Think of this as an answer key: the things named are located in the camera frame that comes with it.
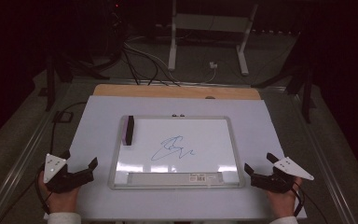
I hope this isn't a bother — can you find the small black square frame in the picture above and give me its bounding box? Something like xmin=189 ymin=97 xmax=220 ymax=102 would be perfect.
xmin=52 ymin=110 xmax=75 ymax=124

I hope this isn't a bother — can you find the black cable bundle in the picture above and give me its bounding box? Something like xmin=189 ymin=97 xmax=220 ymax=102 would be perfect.
xmin=119 ymin=36 xmax=182 ymax=88

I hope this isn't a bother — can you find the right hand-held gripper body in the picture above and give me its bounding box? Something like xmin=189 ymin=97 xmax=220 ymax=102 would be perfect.
xmin=250 ymin=156 xmax=315 ymax=194

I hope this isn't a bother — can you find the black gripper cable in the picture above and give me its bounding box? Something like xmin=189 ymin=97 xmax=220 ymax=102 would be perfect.
xmin=34 ymin=101 xmax=89 ymax=216
xmin=291 ymin=180 xmax=306 ymax=218

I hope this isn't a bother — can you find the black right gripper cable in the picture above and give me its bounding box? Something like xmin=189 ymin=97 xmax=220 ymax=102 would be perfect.
xmin=291 ymin=180 xmax=306 ymax=218

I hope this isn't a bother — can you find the silver-framed whiteboard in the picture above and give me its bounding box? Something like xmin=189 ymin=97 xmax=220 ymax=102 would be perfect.
xmin=107 ymin=115 xmax=246 ymax=190

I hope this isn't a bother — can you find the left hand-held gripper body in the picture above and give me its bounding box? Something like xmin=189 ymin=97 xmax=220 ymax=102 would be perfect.
xmin=43 ymin=153 xmax=95 ymax=194

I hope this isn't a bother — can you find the white cable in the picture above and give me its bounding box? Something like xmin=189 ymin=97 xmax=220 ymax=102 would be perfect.
xmin=123 ymin=42 xmax=218 ymax=86

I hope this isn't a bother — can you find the white metal stand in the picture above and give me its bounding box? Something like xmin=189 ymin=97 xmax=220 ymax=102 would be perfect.
xmin=167 ymin=0 xmax=259 ymax=77

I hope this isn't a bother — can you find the person's right hand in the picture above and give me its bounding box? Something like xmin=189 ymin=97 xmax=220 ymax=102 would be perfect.
xmin=265 ymin=176 xmax=303 ymax=219

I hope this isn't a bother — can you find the black metal stand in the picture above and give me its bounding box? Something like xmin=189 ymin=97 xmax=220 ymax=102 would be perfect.
xmin=44 ymin=54 xmax=58 ymax=113
xmin=300 ymin=60 xmax=317 ymax=124

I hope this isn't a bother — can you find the person's left hand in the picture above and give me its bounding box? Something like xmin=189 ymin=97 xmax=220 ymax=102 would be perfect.
xmin=37 ymin=178 xmax=81 ymax=215

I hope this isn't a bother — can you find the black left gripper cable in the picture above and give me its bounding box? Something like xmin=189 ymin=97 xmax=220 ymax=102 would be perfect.
xmin=34 ymin=101 xmax=89 ymax=216

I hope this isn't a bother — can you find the purple and black whiteboard eraser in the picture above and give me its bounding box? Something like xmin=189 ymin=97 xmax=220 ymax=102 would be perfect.
xmin=121 ymin=115 xmax=135 ymax=147

